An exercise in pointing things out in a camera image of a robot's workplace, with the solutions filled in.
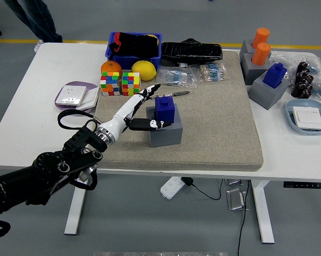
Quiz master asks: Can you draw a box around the black plastic tray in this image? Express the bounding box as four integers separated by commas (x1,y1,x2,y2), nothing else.
161,38,224,67

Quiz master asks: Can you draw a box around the grey-brown mat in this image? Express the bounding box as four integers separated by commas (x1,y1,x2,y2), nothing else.
87,50,264,172

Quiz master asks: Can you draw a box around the black plug with cord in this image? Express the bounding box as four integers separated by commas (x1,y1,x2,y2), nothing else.
181,177,224,201

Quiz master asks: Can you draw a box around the yellow item in bin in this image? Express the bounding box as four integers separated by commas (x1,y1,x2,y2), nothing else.
146,34,160,46

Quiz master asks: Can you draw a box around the orange cylinder seal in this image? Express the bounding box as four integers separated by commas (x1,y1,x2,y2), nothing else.
252,42,272,66
252,27,271,49

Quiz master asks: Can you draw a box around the white power strip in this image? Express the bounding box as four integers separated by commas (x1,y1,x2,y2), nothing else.
160,176,186,200

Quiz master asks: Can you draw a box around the orange fruit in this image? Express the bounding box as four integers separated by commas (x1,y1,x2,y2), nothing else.
100,60,123,78

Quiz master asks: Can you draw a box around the black floor cable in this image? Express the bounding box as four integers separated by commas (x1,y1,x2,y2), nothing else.
237,180,250,254

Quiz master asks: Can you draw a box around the purple plate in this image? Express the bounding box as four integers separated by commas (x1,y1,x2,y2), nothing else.
54,81,101,116

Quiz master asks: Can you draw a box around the white wall socket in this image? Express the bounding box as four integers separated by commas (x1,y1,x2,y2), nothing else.
56,85,88,107

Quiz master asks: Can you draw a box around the grey cube seal holder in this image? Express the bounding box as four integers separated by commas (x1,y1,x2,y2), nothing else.
248,70,291,110
146,102,183,147
242,52,273,86
239,39,272,58

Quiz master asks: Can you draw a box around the blue square seal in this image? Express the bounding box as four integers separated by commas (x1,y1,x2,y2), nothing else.
263,62,288,90
154,95,176,124

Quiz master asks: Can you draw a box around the black cloth with red trim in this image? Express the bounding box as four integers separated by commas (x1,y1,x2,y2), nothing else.
108,32,160,58

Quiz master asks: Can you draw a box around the black table control panel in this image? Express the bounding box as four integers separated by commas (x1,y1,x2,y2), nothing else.
283,181,321,189

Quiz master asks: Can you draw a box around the black metal hand tool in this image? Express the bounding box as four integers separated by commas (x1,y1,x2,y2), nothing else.
156,91,191,100

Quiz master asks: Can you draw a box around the white switch panel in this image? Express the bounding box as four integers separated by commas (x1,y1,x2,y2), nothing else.
293,106,321,131
75,87,101,112

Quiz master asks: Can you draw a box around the light blue tray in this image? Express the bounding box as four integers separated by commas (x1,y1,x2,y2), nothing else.
285,99,321,136

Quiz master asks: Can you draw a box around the clear bag of resistors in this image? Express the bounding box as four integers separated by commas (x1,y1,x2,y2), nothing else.
156,66,198,89
194,63,232,83

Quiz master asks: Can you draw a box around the metal bracket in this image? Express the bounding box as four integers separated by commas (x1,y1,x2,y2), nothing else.
224,178,245,186
226,188,248,212

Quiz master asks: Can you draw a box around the person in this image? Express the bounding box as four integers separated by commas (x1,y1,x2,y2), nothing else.
4,0,63,53

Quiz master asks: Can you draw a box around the yellow lemon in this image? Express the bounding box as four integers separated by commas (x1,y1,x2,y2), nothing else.
131,60,158,82

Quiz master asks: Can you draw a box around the blue plastic bin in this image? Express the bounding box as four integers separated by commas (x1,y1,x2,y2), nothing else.
105,31,163,70

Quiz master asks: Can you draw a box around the multicoloured puzzle cube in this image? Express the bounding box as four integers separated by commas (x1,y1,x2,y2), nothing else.
100,71,121,97
121,71,142,97

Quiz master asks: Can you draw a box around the white table leg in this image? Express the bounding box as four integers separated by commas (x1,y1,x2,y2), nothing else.
250,180,276,244
64,172,91,235

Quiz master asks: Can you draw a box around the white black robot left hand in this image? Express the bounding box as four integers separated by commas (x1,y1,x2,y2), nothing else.
98,84,173,139

